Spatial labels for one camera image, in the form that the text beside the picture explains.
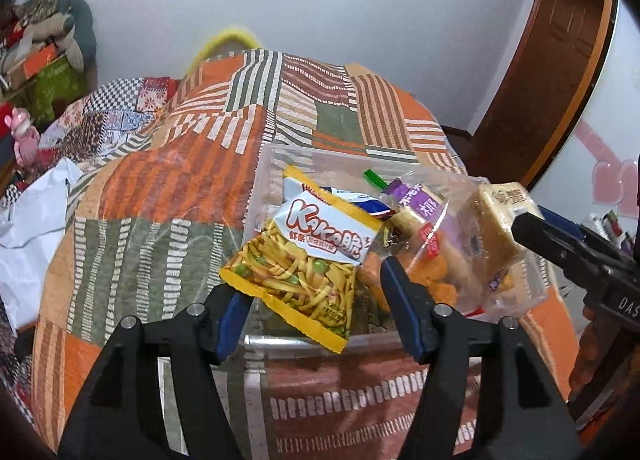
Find square bread pack with barcode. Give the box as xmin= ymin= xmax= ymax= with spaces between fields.
xmin=471 ymin=182 xmax=542 ymax=284

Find clear bag orange snacks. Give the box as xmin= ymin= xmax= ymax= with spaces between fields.
xmin=357 ymin=170 xmax=482 ymax=312

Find purple coconut roll pack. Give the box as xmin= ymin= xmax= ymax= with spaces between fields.
xmin=383 ymin=178 xmax=446 ymax=238

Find yellow Kako snack bag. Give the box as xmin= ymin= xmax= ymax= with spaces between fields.
xmin=220 ymin=165 xmax=383 ymax=354

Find white appliance with stickers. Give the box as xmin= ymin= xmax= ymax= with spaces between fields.
xmin=580 ymin=210 xmax=636 ymax=258

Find brown wooden door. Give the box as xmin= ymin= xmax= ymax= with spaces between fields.
xmin=463 ymin=0 xmax=614 ymax=188

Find patchwork orange quilt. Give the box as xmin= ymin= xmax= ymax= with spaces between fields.
xmin=32 ymin=50 xmax=577 ymax=459

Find white plastic bag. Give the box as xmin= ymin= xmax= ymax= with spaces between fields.
xmin=0 ymin=158 xmax=82 ymax=331

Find blue red white snack bag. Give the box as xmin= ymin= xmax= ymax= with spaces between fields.
xmin=322 ymin=186 xmax=395 ymax=220

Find clear plastic storage bin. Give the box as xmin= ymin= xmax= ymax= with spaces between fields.
xmin=243 ymin=144 xmax=555 ymax=322

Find pink plush toy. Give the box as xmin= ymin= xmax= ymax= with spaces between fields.
xmin=4 ymin=108 xmax=40 ymax=168

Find checkered patchwork blanket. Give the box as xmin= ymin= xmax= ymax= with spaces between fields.
xmin=1 ymin=76 xmax=180 ymax=425

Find green patterned box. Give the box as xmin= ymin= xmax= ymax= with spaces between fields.
xmin=14 ymin=56 xmax=88 ymax=132

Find yellow fuzzy pillow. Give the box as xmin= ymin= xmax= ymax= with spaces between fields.
xmin=186 ymin=26 xmax=262 ymax=73

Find grey stuffed toy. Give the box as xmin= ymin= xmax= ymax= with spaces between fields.
xmin=24 ymin=12 xmax=86 ymax=73

